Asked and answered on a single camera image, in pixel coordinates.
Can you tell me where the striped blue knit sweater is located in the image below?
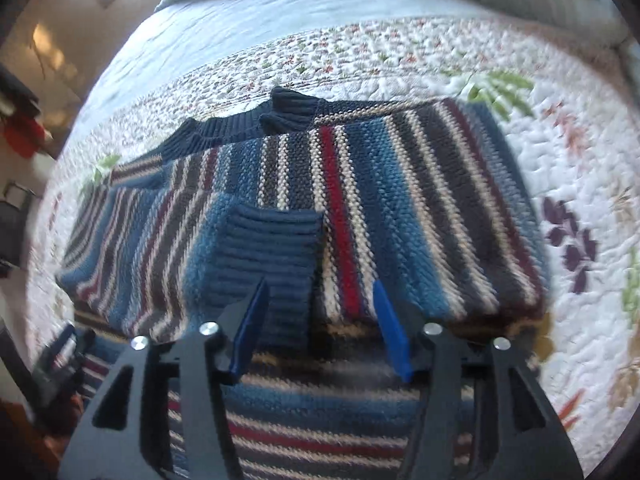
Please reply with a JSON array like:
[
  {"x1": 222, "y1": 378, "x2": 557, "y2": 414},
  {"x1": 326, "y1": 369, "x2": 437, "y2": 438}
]
[{"x1": 54, "y1": 87, "x2": 553, "y2": 480}]

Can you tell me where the red cloth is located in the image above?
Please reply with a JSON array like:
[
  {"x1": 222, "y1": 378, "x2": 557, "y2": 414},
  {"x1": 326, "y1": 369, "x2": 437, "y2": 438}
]
[{"x1": 2, "y1": 112, "x2": 50, "y2": 157}]

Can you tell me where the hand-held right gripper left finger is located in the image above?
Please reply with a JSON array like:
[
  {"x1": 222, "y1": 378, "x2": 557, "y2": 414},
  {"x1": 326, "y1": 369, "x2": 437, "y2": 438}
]
[{"x1": 59, "y1": 278, "x2": 271, "y2": 480}]

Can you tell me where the white floral quilt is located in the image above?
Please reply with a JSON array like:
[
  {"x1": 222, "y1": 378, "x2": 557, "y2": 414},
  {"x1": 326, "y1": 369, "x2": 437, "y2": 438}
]
[{"x1": 25, "y1": 0, "x2": 640, "y2": 461}]

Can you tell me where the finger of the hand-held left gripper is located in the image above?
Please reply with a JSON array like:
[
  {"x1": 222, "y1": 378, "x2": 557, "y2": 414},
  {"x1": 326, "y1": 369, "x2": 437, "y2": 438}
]
[{"x1": 31, "y1": 324, "x2": 97, "y2": 411}]

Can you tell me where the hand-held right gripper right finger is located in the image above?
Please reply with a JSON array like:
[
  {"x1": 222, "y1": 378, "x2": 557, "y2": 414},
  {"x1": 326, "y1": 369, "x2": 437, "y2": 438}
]
[{"x1": 372, "y1": 279, "x2": 585, "y2": 480}]

